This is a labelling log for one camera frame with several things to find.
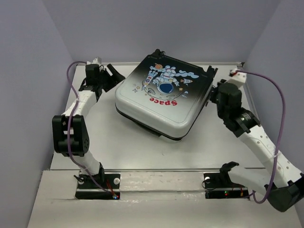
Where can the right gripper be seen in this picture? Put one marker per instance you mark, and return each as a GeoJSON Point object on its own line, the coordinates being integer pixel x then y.
{"type": "Point", "coordinates": [215, 90]}

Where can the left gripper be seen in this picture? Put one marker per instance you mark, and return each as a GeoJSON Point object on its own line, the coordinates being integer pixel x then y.
{"type": "Point", "coordinates": [117, 77]}

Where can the black and white suitcase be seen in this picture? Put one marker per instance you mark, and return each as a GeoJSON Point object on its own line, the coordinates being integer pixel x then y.
{"type": "Point", "coordinates": [164, 95]}

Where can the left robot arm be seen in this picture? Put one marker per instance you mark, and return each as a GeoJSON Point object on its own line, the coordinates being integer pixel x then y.
{"type": "Point", "coordinates": [70, 134]}

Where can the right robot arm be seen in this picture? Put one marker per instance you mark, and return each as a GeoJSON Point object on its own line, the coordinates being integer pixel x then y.
{"type": "Point", "coordinates": [284, 185]}

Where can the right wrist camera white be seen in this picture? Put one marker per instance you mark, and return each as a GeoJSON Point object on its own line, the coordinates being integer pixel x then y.
{"type": "Point", "coordinates": [237, 78]}

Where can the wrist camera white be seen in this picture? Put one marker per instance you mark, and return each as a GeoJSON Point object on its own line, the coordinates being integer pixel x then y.
{"type": "Point", "coordinates": [237, 78]}
{"type": "Point", "coordinates": [96, 61]}

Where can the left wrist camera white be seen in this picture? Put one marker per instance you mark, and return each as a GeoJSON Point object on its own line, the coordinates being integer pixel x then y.
{"type": "Point", "coordinates": [96, 61]}

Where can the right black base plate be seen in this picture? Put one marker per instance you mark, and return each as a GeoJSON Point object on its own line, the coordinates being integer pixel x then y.
{"type": "Point", "coordinates": [216, 188]}

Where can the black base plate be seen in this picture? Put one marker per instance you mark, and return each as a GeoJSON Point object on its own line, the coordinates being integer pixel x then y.
{"type": "Point", "coordinates": [216, 188]}
{"type": "Point", "coordinates": [86, 189]}

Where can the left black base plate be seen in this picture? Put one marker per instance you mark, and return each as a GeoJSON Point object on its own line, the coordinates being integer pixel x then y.
{"type": "Point", "coordinates": [86, 189]}

